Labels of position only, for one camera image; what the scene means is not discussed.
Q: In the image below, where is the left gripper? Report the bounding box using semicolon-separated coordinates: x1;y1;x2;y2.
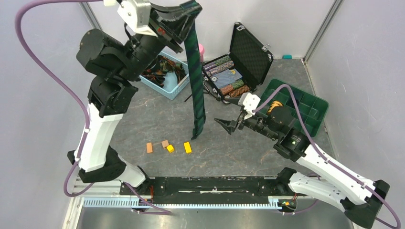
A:
117;0;203;82

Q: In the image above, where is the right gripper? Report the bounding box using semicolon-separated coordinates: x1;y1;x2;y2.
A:
214;94;279;140

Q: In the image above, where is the green navy striped tie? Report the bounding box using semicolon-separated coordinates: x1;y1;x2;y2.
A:
184;19;206;140

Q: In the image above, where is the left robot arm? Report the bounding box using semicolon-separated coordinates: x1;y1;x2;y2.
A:
68;0;206;195

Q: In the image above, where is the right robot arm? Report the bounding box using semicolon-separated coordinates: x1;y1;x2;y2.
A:
215;93;390;229

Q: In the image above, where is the pile of dark ties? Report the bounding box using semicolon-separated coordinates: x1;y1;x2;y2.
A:
141;55;186;88

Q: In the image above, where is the pink cylinder on tripod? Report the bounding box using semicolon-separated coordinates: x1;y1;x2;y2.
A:
198;43;205;62

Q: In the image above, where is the black small tripod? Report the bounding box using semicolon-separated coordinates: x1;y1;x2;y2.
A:
203;83;220;101

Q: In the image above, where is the black open carrying case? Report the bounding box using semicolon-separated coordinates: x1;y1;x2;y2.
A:
202;21;274;104

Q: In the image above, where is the yellow rectangular block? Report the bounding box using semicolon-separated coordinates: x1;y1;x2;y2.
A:
183;142;192;154

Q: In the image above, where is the light blue perforated basket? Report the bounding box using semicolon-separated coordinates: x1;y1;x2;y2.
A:
139;52;190;100

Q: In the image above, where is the rolled navy tie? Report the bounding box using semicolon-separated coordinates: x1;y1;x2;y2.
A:
293;91;303;103

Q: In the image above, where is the small yellow cube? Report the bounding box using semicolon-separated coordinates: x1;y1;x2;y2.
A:
166;145;175;153

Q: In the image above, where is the brown wooden block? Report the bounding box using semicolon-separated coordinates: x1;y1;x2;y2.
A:
161;140;169;148

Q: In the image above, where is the teal small block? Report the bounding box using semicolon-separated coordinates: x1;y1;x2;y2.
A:
282;55;292;60

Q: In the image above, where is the orange wooden block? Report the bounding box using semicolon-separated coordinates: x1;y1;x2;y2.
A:
146;142;153;153

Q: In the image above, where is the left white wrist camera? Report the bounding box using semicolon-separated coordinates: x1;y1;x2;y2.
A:
103;0;158;37

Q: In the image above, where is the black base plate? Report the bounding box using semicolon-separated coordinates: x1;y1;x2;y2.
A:
134;177;295;205

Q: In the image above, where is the aluminium slotted rail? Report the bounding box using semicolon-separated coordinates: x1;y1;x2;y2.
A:
63;176;295;229

